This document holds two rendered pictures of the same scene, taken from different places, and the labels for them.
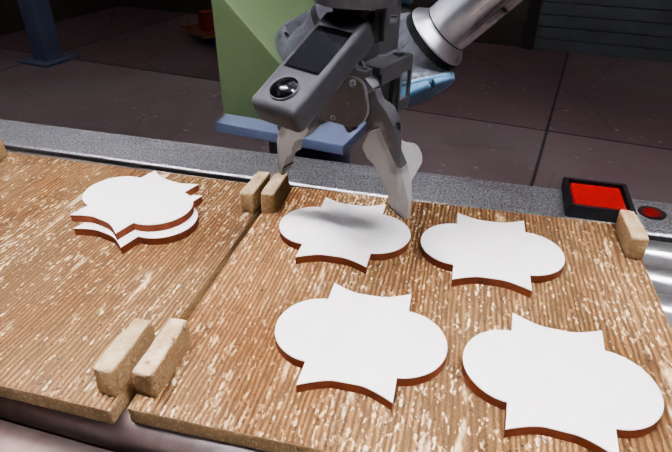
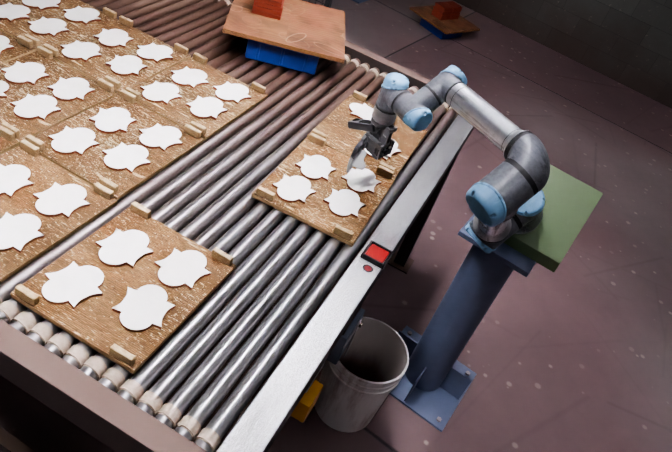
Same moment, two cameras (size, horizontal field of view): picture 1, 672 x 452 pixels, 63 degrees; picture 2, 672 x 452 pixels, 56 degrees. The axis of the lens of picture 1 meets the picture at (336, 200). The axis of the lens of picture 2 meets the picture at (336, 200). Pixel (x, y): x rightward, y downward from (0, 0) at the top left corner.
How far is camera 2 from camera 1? 1.99 m
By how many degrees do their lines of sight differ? 71
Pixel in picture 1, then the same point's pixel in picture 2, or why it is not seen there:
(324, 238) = (356, 174)
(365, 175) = (408, 208)
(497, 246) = (344, 203)
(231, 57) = not seen: hidden behind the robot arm
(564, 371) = (294, 188)
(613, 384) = (288, 193)
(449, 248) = (346, 193)
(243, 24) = not seen: hidden behind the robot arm
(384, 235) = (356, 185)
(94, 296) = (343, 137)
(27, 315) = (338, 128)
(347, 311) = (324, 167)
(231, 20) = not seen: hidden behind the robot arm
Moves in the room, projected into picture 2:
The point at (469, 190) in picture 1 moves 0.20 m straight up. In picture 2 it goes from (392, 229) to (414, 181)
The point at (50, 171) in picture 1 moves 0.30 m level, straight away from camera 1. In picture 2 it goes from (411, 137) to (474, 138)
